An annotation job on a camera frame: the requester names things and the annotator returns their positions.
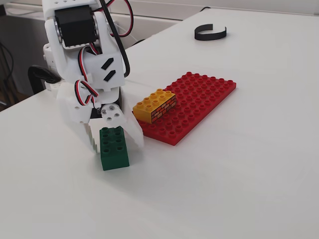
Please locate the green lego brick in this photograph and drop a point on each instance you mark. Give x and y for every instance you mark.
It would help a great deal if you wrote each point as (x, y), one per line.
(112, 159)

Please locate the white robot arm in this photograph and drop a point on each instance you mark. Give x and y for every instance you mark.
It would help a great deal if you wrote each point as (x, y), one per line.
(74, 27)

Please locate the red lego baseplate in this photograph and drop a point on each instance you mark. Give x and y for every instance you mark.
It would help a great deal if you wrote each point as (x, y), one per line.
(199, 104)

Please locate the black curved plastic band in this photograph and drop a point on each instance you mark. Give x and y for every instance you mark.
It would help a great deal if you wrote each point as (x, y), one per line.
(209, 36)

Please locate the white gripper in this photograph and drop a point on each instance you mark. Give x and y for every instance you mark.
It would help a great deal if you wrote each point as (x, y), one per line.
(111, 115)

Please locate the black table clamp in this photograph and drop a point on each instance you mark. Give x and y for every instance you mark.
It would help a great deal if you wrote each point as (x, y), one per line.
(42, 73)

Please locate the yellow lego brick brick-pattern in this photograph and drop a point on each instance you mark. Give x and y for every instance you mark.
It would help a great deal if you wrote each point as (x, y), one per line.
(144, 113)

